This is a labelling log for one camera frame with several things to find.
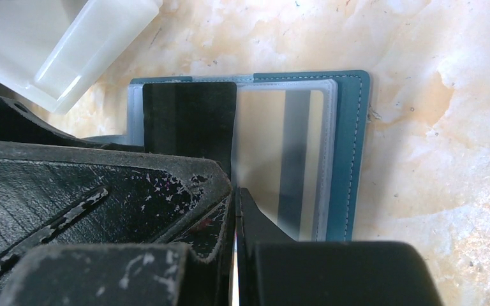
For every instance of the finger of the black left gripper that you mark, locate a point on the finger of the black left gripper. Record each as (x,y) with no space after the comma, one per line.
(18,124)
(51,194)

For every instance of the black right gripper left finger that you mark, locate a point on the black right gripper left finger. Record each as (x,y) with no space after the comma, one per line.
(193,269)

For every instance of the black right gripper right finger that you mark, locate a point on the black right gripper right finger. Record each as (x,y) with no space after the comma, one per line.
(274,269)

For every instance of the white plastic card tray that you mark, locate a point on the white plastic card tray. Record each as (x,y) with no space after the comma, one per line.
(51,52)

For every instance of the blue leather card holder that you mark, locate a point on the blue leather card holder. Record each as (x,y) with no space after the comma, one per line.
(297,145)

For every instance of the black striped credit card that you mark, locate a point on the black striped credit card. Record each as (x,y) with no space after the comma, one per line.
(191,119)

